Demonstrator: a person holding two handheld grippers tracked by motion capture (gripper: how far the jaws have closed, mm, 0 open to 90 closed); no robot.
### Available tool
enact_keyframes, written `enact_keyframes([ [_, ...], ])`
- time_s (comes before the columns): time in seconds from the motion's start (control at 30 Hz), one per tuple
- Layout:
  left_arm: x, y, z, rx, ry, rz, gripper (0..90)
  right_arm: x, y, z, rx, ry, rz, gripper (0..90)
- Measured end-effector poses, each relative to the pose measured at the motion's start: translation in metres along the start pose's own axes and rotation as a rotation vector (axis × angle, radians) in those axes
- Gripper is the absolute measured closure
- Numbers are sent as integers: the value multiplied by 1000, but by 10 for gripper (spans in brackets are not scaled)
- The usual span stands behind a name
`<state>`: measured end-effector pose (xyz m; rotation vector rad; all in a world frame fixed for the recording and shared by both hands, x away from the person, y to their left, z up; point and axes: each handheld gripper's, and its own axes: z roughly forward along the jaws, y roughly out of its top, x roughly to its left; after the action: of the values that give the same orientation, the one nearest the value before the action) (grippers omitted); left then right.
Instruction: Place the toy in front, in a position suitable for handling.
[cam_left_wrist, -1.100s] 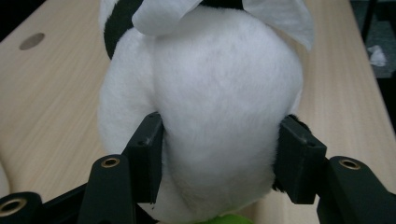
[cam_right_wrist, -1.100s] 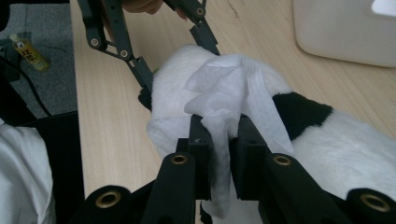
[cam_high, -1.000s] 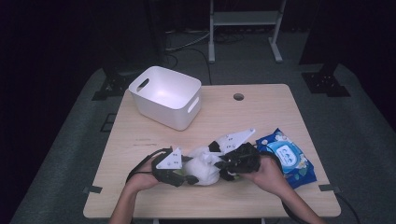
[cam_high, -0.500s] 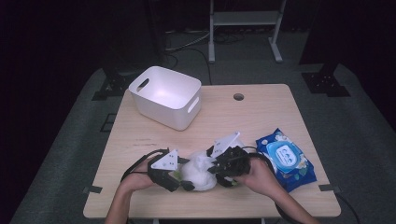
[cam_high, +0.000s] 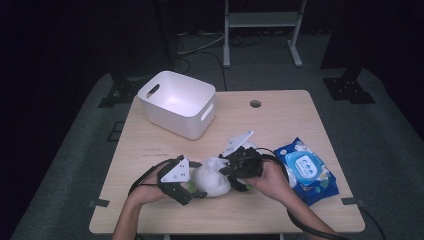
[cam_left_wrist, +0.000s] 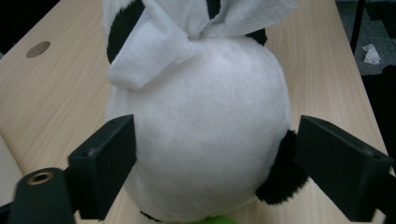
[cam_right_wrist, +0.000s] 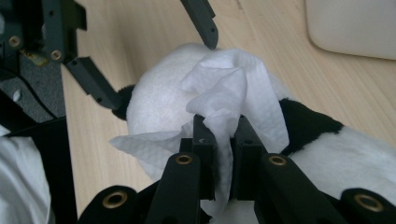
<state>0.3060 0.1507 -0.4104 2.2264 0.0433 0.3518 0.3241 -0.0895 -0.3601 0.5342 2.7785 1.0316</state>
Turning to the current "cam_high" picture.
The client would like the blue wet wipes pack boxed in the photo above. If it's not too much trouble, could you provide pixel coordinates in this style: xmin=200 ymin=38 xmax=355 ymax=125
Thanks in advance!
xmin=273 ymin=137 xmax=340 ymax=207

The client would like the black floor cable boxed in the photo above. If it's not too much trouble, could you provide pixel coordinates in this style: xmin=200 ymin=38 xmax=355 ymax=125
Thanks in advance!
xmin=176 ymin=49 xmax=229 ymax=92

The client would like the black and white panda plush toy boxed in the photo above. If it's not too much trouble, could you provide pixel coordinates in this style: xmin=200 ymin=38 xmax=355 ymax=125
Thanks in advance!
xmin=188 ymin=141 xmax=259 ymax=198

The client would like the grey tape strip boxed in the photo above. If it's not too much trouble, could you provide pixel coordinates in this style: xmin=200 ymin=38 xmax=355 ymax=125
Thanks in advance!
xmin=341 ymin=196 xmax=366 ymax=206
xmin=88 ymin=198 xmax=111 ymax=208

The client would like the left hand-held gripper black cable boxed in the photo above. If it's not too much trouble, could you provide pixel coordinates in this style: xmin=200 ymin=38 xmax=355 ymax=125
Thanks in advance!
xmin=128 ymin=157 xmax=176 ymax=196

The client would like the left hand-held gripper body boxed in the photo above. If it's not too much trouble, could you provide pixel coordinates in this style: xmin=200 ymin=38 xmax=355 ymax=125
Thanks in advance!
xmin=156 ymin=154 xmax=195 ymax=206

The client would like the hand-held gripper black cable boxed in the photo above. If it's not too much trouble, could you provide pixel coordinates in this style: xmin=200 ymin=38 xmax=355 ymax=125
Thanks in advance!
xmin=128 ymin=157 xmax=176 ymax=196
xmin=256 ymin=147 xmax=351 ymax=240

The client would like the right hand-held gripper black cable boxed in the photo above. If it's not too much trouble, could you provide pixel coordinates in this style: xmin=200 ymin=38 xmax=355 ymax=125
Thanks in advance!
xmin=256 ymin=147 xmax=351 ymax=240

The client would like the white metal stand frame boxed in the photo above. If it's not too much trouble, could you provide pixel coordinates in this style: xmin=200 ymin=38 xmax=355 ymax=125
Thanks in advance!
xmin=223 ymin=0 xmax=308 ymax=69

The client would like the white floor cable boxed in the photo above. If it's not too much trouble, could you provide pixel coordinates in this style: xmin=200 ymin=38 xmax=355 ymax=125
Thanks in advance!
xmin=176 ymin=31 xmax=228 ymax=56

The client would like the white wet wipe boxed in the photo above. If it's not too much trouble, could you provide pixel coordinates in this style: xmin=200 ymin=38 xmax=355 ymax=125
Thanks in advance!
xmin=203 ymin=157 xmax=231 ymax=172

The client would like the white plastic storage bin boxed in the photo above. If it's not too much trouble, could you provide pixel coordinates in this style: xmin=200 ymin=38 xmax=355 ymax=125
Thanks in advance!
xmin=137 ymin=70 xmax=217 ymax=141

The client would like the black metal stand base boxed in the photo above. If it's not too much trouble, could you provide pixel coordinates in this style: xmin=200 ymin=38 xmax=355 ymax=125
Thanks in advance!
xmin=322 ymin=66 xmax=376 ymax=105
xmin=98 ymin=71 xmax=144 ymax=108

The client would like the dark floor socket plate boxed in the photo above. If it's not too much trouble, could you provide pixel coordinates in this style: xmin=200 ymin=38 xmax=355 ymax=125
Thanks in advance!
xmin=106 ymin=121 xmax=125 ymax=143

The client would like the person's right hand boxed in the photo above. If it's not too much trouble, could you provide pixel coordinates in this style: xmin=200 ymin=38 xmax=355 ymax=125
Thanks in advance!
xmin=245 ymin=160 xmax=295 ymax=204

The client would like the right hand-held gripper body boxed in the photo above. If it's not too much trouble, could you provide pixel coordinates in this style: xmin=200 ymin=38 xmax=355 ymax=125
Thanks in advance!
xmin=218 ymin=130 xmax=265 ymax=180

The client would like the person's left hand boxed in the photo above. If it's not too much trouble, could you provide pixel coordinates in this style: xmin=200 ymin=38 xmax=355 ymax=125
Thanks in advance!
xmin=128 ymin=173 xmax=168 ymax=206

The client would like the thin black cable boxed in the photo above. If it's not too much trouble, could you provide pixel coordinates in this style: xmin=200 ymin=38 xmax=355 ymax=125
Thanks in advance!
xmin=358 ymin=205 xmax=388 ymax=240

